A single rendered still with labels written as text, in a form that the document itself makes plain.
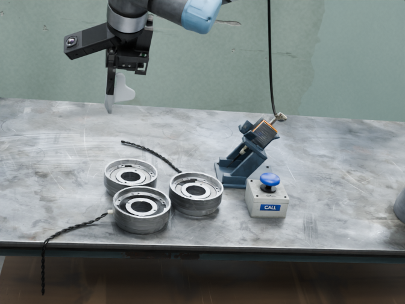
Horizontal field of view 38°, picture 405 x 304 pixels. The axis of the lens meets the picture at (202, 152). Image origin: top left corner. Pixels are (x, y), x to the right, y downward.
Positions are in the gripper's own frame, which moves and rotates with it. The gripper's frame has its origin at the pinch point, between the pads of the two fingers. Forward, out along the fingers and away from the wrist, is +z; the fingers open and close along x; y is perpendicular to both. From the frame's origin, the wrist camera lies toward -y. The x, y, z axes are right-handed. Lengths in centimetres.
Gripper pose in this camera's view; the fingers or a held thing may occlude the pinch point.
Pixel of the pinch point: (106, 84)
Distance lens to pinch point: 127.7
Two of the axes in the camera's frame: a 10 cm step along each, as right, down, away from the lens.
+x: -0.6, -8.5, 5.2
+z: -2.1, 5.2, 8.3
